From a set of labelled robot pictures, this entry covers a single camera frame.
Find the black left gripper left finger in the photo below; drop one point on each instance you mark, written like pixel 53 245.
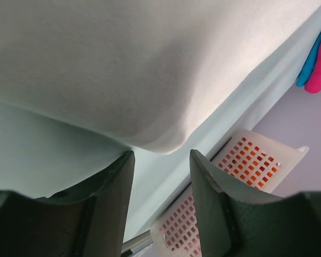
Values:
pixel 86 219

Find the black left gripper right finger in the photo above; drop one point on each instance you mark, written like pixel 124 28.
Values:
pixel 235 219

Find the white t shirt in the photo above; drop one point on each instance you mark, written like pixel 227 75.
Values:
pixel 147 73

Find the orange t shirt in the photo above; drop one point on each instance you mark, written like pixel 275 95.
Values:
pixel 248 163

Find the white plastic basket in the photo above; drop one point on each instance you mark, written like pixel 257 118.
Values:
pixel 288 157

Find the folded blue t shirt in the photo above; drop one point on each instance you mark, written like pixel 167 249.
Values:
pixel 309 64

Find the aluminium front rail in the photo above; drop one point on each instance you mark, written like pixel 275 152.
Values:
pixel 136 244

